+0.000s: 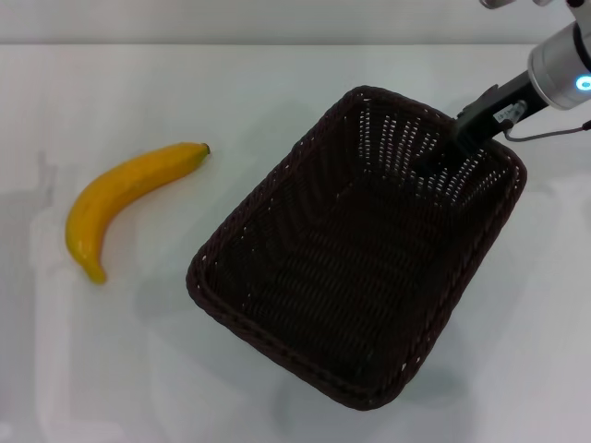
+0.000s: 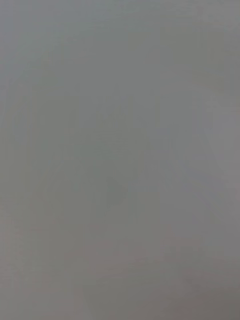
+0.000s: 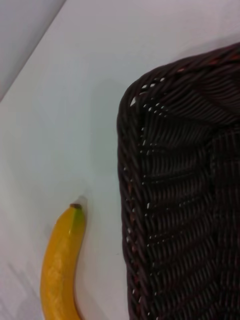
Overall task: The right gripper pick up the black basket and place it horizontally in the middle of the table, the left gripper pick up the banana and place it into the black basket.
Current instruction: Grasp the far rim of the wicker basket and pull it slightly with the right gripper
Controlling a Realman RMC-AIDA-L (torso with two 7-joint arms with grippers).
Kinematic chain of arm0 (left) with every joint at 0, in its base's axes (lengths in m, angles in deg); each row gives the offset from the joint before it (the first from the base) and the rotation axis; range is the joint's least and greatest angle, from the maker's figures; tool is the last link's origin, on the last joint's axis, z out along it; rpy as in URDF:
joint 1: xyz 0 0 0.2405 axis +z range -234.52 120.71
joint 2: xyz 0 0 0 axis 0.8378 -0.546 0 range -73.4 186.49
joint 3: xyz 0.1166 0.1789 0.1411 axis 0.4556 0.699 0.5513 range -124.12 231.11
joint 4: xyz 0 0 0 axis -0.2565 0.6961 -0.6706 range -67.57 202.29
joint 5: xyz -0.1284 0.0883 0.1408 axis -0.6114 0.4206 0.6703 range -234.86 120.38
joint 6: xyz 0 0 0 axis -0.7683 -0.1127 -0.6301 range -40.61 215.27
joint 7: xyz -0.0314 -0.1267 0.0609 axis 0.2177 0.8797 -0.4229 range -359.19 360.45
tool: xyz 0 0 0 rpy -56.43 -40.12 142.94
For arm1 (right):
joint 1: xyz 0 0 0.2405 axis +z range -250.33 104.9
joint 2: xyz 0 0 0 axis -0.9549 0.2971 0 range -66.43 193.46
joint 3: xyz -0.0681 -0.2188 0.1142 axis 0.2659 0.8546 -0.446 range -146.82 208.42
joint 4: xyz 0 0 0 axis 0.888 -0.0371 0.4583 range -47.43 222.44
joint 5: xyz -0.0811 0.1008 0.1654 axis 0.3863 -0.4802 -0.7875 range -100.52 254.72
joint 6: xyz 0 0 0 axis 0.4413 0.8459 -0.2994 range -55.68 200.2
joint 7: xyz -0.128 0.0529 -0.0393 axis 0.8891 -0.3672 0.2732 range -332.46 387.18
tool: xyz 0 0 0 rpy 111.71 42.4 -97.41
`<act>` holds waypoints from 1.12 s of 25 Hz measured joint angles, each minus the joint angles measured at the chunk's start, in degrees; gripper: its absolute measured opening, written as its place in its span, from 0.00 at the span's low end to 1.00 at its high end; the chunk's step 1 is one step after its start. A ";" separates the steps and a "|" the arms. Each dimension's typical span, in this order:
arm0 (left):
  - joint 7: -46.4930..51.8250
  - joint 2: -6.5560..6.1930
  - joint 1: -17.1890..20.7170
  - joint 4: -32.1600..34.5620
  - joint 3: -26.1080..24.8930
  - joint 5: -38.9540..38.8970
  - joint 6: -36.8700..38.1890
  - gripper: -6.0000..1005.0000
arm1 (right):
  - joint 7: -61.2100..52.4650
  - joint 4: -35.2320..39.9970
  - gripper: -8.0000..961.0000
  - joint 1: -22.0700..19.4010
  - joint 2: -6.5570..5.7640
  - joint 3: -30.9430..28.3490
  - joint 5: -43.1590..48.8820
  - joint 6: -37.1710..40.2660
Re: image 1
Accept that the dark brown woven basket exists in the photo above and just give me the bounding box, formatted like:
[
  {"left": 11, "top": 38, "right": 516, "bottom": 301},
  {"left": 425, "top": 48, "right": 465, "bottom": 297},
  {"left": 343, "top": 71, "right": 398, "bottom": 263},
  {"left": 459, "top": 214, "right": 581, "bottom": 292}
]
[{"left": 185, "top": 85, "right": 527, "bottom": 411}]

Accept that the yellow banana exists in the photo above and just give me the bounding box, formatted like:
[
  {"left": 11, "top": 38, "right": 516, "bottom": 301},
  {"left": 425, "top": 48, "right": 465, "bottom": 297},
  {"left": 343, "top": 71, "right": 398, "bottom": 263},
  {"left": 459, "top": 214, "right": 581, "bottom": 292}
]
[{"left": 65, "top": 141, "right": 211, "bottom": 285}]

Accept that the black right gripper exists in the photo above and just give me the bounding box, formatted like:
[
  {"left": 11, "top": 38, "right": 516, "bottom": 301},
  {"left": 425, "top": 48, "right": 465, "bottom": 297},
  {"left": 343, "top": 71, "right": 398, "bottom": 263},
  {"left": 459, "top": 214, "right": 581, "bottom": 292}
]
[{"left": 415, "top": 71, "right": 551, "bottom": 180}]

